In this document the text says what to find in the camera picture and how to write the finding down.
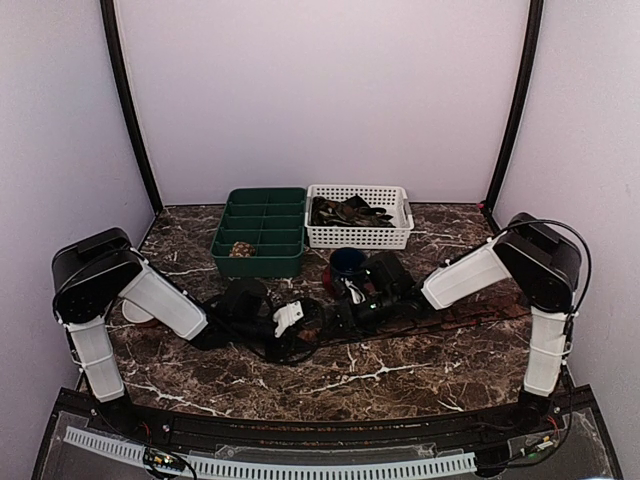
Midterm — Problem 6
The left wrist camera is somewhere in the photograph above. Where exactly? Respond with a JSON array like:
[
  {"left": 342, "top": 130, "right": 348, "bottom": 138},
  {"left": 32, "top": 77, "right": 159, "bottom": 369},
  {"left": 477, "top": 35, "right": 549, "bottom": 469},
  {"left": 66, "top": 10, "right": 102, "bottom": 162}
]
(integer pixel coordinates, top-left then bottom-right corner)
[{"left": 219, "top": 278, "right": 326, "bottom": 337}]

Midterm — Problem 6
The black frame post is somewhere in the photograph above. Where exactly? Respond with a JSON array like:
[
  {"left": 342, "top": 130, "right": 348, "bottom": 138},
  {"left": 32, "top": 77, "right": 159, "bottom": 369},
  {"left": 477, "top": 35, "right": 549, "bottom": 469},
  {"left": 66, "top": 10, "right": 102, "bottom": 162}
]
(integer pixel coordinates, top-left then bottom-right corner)
[
  {"left": 99, "top": 0, "right": 164, "bottom": 215},
  {"left": 484, "top": 0, "right": 544, "bottom": 211}
]

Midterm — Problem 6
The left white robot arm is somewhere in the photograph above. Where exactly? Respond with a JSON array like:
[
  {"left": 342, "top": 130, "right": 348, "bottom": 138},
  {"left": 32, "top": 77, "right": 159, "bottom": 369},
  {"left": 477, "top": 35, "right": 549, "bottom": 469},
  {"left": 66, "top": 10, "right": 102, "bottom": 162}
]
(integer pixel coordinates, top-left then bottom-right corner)
[{"left": 51, "top": 227, "right": 310, "bottom": 436}]

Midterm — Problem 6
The right black frame post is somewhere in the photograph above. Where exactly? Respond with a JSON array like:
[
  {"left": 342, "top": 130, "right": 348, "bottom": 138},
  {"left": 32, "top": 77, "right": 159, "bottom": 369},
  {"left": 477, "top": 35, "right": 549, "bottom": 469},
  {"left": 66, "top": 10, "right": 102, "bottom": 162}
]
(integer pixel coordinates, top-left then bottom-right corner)
[{"left": 484, "top": 0, "right": 544, "bottom": 211}]

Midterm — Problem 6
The rolled brown tie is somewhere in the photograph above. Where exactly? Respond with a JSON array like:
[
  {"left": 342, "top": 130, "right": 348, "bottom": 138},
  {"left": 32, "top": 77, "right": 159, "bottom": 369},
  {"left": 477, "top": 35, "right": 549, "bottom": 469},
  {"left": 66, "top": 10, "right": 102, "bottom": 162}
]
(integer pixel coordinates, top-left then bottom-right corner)
[{"left": 229, "top": 241, "right": 257, "bottom": 258}]

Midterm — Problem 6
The brown red floral tie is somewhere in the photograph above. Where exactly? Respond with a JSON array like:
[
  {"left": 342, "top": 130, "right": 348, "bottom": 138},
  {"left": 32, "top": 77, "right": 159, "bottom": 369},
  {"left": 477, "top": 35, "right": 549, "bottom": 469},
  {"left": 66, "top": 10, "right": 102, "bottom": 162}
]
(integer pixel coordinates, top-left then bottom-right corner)
[{"left": 301, "top": 294, "right": 530, "bottom": 348}]

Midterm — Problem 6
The green compartment tray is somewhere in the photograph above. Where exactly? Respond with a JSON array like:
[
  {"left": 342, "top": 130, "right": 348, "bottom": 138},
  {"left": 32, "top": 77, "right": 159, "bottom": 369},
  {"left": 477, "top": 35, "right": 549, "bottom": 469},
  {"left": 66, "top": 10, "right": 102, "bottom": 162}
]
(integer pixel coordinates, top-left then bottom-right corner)
[{"left": 211, "top": 187, "right": 306, "bottom": 278}]

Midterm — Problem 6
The black front rail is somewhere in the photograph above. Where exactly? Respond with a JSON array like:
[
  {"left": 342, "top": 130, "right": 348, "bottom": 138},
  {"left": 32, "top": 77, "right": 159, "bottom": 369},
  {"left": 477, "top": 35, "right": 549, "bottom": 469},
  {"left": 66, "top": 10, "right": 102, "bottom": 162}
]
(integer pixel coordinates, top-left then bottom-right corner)
[{"left": 107, "top": 405, "right": 522, "bottom": 449}]

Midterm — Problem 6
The left black frame post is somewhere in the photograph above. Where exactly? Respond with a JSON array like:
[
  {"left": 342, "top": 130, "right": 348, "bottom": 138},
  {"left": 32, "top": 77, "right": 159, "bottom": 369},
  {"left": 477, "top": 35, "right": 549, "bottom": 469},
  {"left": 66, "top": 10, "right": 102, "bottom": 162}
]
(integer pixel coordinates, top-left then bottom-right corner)
[{"left": 99, "top": 0, "right": 164, "bottom": 215}]

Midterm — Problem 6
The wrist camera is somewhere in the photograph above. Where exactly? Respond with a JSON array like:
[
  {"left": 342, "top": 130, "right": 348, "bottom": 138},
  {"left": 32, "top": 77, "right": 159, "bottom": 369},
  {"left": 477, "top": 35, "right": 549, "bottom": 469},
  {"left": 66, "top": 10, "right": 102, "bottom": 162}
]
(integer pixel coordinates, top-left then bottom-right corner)
[
  {"left": 219, "top": 278, "right": 326, "bottom": 337},
  {"left": 334, "top": 251, "right": 415, "bottom": 304}
]

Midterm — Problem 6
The camouflage ties pile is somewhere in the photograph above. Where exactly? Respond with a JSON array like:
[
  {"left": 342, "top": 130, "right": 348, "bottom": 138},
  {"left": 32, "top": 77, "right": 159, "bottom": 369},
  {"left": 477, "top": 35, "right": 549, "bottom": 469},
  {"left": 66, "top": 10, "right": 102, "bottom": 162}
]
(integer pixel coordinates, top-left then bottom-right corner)
[{"left": 309, "top": 195, "right": 394, "bottom": 228}]

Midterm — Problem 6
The red floral saucer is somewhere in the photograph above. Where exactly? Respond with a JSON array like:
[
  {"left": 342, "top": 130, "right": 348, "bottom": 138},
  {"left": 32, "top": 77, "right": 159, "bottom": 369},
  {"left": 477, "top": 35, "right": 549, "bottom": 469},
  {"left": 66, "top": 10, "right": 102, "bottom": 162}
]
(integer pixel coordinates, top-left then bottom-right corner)
[{"left": 322, "top": 266, "right": 340, "bottom": 299}]

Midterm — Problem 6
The white orange bowl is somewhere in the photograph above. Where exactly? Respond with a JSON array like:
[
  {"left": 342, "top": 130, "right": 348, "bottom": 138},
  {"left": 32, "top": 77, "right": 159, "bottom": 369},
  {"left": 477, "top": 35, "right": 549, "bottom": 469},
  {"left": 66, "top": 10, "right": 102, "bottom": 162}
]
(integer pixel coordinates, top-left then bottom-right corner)
[{"left": 121, "top": 300, "right": 155, "bottom": 325}]

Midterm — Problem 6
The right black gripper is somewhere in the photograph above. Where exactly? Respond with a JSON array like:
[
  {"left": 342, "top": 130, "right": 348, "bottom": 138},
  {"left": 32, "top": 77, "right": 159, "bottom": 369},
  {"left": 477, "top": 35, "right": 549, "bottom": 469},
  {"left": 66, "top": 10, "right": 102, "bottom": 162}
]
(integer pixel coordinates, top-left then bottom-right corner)
[{"left": 321, "top": 288, "right": 399, "bottom": 339}]

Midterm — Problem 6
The white plastic basket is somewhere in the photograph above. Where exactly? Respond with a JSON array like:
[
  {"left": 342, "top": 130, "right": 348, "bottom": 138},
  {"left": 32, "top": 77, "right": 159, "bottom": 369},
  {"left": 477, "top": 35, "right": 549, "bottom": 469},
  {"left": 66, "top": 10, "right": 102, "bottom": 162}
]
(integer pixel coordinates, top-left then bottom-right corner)
[{"left": 304, "top": 185, "right": 414, "bottom": 250}]

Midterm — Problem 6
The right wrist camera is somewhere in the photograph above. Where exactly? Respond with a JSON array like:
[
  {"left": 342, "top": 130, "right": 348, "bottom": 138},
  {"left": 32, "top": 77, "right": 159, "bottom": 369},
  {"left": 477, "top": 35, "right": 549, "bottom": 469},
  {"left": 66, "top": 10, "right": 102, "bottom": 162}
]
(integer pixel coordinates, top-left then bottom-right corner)
[{"left": 334, "top": 251, "right": 415, "bottom": 304}]

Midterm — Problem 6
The blue enamel mug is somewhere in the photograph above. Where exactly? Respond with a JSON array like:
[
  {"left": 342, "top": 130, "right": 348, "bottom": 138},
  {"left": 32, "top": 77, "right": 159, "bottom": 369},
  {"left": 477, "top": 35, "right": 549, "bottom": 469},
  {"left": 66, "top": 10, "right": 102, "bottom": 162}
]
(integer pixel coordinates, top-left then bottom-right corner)
[{"left": 329, "top": 247, "right": 368, "bottom": 285}]

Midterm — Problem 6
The white cable duct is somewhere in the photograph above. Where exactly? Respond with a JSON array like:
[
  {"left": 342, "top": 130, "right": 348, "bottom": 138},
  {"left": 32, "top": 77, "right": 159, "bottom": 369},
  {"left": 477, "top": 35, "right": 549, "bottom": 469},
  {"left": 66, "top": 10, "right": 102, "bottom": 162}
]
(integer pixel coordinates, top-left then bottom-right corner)
[{"left": 63, "top": 427, "right": 477, "bottom": 479}]

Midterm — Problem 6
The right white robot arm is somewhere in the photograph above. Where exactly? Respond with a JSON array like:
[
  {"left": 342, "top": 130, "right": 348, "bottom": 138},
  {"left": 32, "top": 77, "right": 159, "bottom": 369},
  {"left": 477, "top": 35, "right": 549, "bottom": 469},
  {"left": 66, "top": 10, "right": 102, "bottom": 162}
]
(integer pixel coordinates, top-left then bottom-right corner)
[{"left": 337, "top": 212, "right": 593, "bottom": 434}]

